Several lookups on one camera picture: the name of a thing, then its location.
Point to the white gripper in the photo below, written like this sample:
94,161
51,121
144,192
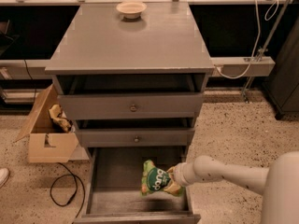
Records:
179,173

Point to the green rice chip bag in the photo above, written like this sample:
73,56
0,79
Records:
155,179

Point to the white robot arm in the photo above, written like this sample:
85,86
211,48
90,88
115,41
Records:
278,184

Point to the grey open bottom drawer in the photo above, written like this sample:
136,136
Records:
114,190

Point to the grey middle drawer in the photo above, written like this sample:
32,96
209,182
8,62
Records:
125,137

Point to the grey wooden drawer cabinet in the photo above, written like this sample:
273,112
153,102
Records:
162,51

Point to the grey top drawer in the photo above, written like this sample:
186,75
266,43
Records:
116,106

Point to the crumpled yellow snack bag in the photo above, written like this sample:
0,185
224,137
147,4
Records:
56,114

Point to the round brass top knob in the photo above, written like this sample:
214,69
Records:
133,108

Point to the open cardboard box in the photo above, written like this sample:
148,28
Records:
47,140

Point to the dark grey side cabinet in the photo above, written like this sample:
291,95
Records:
282,86

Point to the white shoe tip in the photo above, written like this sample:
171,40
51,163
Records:
4,175

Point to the beige paper bowl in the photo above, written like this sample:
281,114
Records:
131,10

